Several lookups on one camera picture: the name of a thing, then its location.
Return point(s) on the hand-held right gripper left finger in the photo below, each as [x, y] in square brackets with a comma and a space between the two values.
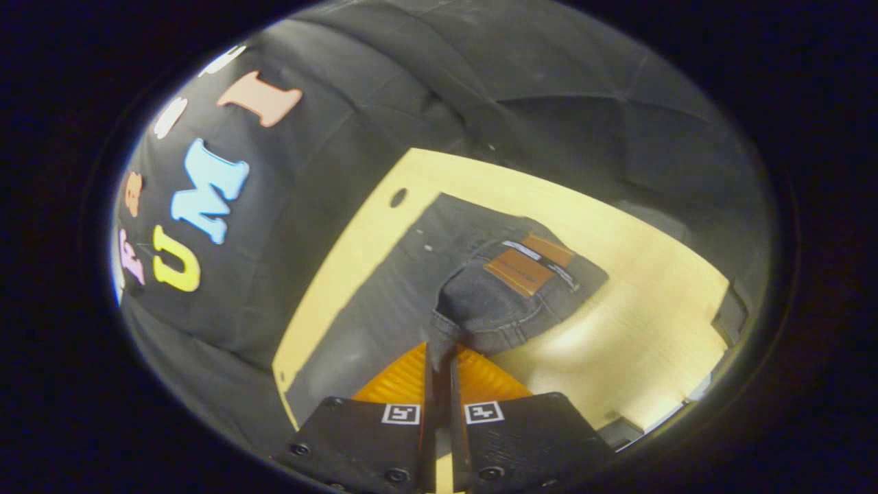
[357, 439]

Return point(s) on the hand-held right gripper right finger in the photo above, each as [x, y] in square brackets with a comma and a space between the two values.
[528, 439]

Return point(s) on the dark grey jeans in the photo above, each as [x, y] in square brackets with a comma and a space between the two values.
[384, 288]

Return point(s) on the dark grey box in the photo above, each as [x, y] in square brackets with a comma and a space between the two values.
[731, 312]

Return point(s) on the black backdrop cloth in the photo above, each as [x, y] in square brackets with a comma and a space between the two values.
[384, 89]

